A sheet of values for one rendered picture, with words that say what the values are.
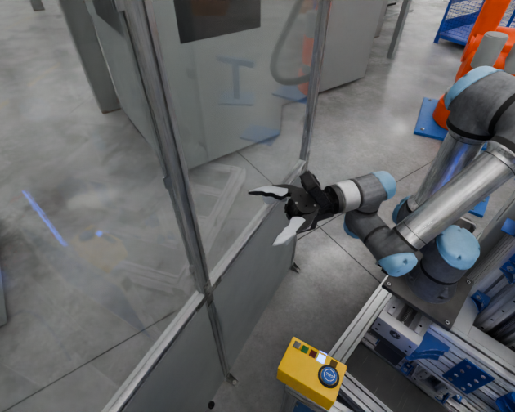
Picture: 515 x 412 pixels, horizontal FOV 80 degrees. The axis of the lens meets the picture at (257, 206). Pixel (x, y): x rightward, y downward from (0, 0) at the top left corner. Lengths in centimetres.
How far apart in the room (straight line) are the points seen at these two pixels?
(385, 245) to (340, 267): 163
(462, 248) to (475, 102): 40
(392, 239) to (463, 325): 57
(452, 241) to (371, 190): 34
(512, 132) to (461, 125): 12
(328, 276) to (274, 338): 60
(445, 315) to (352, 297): 121
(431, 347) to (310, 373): 49
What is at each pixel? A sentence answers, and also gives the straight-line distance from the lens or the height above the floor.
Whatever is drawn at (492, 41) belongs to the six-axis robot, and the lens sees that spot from 388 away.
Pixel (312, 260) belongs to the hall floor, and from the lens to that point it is 241.
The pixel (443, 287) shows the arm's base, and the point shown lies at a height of 111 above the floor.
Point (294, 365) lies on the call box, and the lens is 93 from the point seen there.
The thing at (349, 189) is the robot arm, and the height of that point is 147.
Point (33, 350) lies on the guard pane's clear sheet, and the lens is 70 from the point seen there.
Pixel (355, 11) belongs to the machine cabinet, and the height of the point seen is 95.
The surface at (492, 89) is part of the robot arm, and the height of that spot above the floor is 166.
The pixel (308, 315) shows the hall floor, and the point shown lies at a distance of 218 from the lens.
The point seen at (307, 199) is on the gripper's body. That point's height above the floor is 147.
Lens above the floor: 196
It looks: 46 degrees down
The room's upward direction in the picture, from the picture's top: straight up
